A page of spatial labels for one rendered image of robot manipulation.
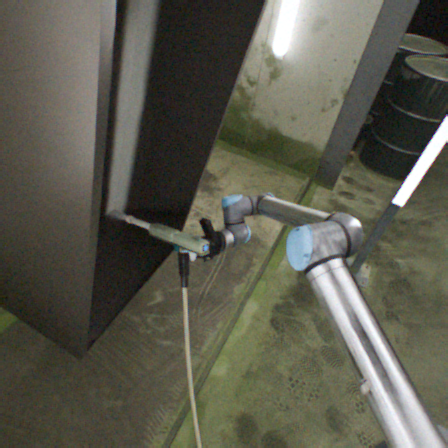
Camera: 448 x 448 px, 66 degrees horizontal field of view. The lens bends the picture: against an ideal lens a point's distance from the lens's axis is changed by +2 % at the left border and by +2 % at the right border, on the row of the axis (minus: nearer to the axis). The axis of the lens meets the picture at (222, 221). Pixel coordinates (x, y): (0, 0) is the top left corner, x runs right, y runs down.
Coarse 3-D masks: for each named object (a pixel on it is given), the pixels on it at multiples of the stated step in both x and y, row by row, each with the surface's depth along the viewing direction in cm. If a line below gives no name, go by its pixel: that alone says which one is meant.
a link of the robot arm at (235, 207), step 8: (224, 200) 144; (232, 200) 143; (240, 200) 144; (248, 200) 146; (224, 208) 145; (232, 208) 143; (240, 208) 144; (248, 208) 145; (224, 216) 146; (232, 216) 143; (240, 216) 144; (224, 224) 147; (232, 224) 144
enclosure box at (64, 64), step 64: (0, 0) 43; (64, 0) 39; (128, 0) 94; (192, 0) 91; (256, 0) 85; (0, 64) 49; (64, 64) 44; (128, 64) 109; (192, 64) 101; (0, 128) 58; (64, 128) 51; (128, 128) 127; (192, 128) 115; (0, 192) 71; (64, 192) 61; (128, 192) 149; (192, 192) 132; (0, 256) 92; (64, 256) 76; (128, 256) 146; (64, 320) 99
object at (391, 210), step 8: (416, 160) 168; (392, 208) 183; (384, 216) 188; (392, 216) 186; (376, 224) 197; (384, 224) 191; (376, 232) 196; (368, 240) 201; (376, 240) 199; (368, 248) 205; (360, 256) 210; (352, 264) 217; (360, 264) 214; (352, 272) 220
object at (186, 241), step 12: (132, 216) 148; (156, 228) 132; (168, 228) 131; (168, 240) 128; (180, 240) 123; (192, 240) 119; (204, 240) 119; (180, 252) 126; (204, 252) 119; (180, 264) 127
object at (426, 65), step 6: (408, 60) 278; (414, 60) 282; (420, 60) 284; (426, 60) 285; (432, 60) 288; (438, 60) 288; (414, 66) 272; (420, 66) 273; (426, 66) 274; (432, 66) 276; (438, 66) 277; (444, 66) 280; (426, 72) 263; (432, 72) 265; (438, 72) 266; (444, 72) 268; (444, 78) 258
